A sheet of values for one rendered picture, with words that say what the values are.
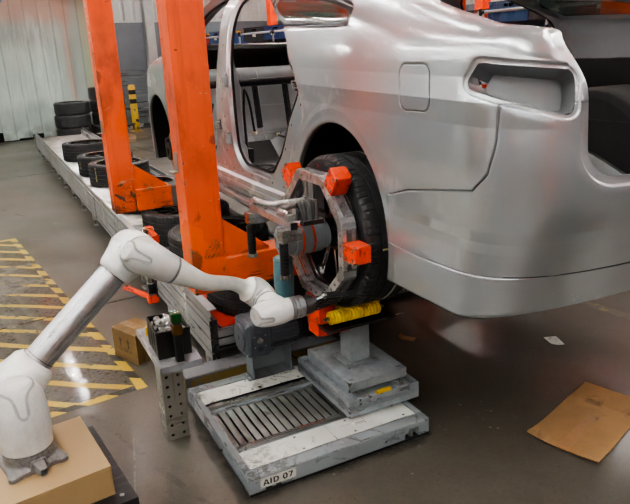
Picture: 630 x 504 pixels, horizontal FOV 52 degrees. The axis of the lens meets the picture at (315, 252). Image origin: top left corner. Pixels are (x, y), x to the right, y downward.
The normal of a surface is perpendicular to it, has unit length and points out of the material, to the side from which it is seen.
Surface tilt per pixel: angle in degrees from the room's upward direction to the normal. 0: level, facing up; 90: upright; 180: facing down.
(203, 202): 90
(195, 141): 90
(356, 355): 90
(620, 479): 0
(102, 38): 90
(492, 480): 0
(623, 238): 107
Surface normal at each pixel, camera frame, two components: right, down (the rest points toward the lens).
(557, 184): 0.07, 0.29
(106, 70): 0.46, 0.25
